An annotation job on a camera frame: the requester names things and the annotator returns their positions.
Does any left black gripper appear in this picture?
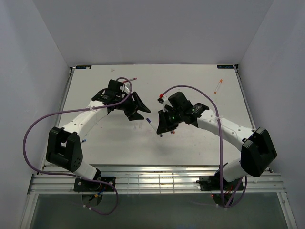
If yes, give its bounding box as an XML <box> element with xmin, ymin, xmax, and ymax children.
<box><xmin>116</xmin><ymin>91</ymin><xmax>151</xmax><ymax>121</ymax></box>

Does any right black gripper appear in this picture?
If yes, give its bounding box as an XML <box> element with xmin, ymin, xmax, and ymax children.
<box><xmin>157</xmin><ymin>108</ymin><xmax>183</xmax><ymax>134</ymax></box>

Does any blue capped white marker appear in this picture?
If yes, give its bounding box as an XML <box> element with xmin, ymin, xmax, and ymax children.
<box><xmin>146</xmin><ymin>118</ymin><xmax>163</xmax><ymax>137</ymax></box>

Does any orange capped white marker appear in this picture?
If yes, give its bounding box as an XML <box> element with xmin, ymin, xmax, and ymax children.
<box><xmin>214</xmin><ymin>79</ymin><xmax>223</xmax><ymax>94</ymax></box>

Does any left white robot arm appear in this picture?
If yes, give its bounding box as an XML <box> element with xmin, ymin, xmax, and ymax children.
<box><xmin>46</xmin><ymin>78</ymin><xmax>150</xmax><ymax>191</ymax></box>

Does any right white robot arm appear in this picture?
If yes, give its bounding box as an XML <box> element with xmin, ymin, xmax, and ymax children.
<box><xmin>156</xmin><ymin>92</ymin><xmax>277</xmax><ymax>189</ymax></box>

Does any left blue corner label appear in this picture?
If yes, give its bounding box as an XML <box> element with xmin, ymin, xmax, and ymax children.
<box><xmin>75</xmin><ymin>65</ymin><xmax>92</xmax><ymax>70</ymax></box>

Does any blue corner label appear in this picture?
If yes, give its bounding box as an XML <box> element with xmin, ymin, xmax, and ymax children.
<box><xmin>75</xmin><ymin>65</ymin><xmax>92</xmax><ymax>70</ymax></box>
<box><xmin>217</xmin><ymin>64</ymin><xmax>234</xmax><ymax>69</ymax></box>

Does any right blue corner label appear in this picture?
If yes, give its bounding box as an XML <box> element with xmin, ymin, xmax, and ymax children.
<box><xmin>217</xmin><ymin>64</ymin><xmax>234</xmax><ymax>69</ymax></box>

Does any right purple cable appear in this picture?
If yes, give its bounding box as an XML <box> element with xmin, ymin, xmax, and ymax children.
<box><xmin>161</xmin><ymin>85</ymin><xmax>248</xmax><ymax>208</ymax></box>

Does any aluminium rail frame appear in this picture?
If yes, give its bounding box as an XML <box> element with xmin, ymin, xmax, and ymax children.
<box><xmin>28</xmin><ymin>64</ymin><xmax>286</xmax><ymax>196</ymax></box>

